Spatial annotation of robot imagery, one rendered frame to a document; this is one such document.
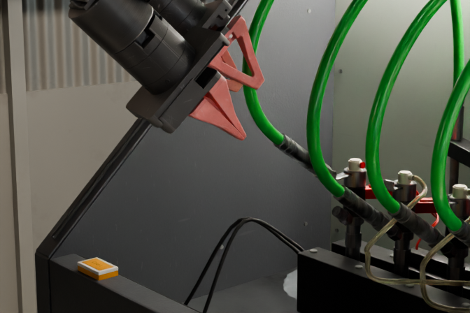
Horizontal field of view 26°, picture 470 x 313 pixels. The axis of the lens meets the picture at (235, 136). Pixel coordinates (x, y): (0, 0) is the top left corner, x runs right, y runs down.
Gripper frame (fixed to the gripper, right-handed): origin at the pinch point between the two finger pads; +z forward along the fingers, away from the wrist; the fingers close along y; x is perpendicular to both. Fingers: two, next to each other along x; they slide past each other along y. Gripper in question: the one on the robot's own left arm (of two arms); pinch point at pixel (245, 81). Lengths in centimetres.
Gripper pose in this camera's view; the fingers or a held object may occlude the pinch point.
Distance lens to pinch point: 113.6
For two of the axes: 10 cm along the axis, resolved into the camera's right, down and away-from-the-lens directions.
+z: 6.9, 6.5, 3.3
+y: -4.4, 0.2, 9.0
